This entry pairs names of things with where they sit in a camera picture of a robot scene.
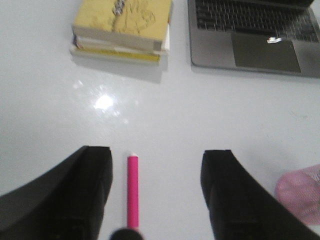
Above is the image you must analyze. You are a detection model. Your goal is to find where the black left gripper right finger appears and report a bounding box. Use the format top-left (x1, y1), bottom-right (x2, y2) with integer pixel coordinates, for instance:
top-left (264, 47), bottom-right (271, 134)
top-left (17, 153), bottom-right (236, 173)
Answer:
top-left (200, 150), bottom-right (320, 240)

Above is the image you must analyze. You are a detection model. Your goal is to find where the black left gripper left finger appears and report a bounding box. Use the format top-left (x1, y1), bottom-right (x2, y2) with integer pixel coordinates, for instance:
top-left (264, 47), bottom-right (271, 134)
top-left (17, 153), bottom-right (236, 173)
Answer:
top-left (0, 146), bottom-right (113, 240)

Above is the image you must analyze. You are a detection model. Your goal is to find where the pink highlighter pen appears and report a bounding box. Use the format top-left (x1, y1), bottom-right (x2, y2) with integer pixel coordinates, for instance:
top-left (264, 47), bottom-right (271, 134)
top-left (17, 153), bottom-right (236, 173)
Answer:
top-left (127, 153), bottom-right (140, 230)

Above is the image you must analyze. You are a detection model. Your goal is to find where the pink mesh pen holder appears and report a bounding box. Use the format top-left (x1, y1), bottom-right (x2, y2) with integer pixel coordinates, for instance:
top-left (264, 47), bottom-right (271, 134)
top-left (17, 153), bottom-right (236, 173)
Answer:
top-left (275, 164), bottom-right (320, 226)

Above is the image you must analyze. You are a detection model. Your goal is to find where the bottom yellow-edged book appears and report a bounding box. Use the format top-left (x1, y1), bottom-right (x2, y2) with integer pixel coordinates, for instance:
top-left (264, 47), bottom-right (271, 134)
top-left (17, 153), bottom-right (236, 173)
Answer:
top-left (69, 44), bottom-right (161, 66)

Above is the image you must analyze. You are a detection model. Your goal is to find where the middle white book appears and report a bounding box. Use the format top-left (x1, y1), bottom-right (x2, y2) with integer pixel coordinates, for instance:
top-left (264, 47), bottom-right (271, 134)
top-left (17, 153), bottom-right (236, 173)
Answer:
top-left (73, 24), bottom-right (170, 55)

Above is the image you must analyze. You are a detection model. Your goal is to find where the grey laptop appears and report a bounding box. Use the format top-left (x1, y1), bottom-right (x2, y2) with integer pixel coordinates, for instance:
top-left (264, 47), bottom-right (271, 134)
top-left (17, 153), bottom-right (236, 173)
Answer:
top-left (188, 0), bottom-right (320, 78)

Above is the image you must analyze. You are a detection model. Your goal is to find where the yellow top book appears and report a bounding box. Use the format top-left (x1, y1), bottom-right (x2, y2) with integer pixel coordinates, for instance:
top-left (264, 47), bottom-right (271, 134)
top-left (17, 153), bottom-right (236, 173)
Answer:
top-left (72, 0), bottom-right (172, 52)

